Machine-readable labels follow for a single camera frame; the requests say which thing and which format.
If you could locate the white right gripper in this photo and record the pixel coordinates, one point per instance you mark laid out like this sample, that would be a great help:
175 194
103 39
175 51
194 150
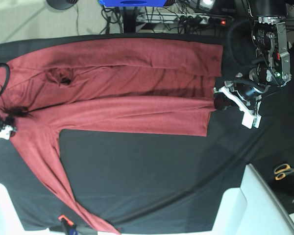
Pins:
7 128

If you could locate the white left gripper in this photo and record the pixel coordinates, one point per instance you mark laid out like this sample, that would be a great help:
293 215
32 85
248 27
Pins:
246 88

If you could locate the red long-sleeve T-shirt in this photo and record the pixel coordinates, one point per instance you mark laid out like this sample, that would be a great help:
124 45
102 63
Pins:
127 85

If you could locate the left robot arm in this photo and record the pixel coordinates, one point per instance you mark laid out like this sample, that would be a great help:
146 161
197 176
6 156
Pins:
270 68

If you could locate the white foam block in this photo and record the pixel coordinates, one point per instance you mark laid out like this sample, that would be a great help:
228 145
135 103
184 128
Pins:
252 209

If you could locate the white power strip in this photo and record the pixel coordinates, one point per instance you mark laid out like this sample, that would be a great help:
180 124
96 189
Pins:
174 18

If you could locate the black round stand base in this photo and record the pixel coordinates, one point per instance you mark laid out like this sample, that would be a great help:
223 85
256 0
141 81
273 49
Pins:
61 4

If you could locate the blue plastic box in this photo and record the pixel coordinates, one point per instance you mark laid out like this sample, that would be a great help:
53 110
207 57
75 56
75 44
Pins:
133 3

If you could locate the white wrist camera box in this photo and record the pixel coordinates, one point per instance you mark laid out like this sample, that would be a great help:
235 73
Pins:
251 121

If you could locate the yellow-handled scissors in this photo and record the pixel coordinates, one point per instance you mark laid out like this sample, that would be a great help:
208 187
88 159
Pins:
282 171

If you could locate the black table leg post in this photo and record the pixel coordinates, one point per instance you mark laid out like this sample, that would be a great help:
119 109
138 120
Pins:
129 16

